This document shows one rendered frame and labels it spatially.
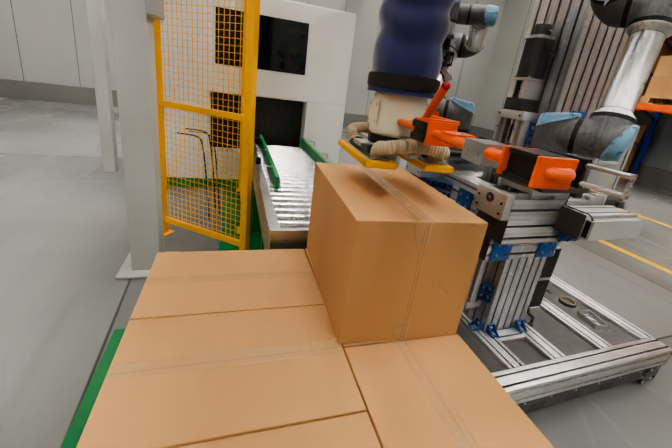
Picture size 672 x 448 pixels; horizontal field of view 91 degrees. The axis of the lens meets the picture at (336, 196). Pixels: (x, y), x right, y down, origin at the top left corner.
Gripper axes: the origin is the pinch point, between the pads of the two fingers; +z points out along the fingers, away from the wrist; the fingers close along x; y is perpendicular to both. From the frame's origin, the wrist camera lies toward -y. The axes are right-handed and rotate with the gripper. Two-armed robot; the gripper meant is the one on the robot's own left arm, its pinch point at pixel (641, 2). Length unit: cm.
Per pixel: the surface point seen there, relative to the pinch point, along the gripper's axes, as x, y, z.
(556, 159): 23, 41, 32
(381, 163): -25, 44, 46
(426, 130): -13, 40, 34
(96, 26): -365, 201, 2
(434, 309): -10, 26, 87
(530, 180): 22, 43, 36
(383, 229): -12, 47, 60
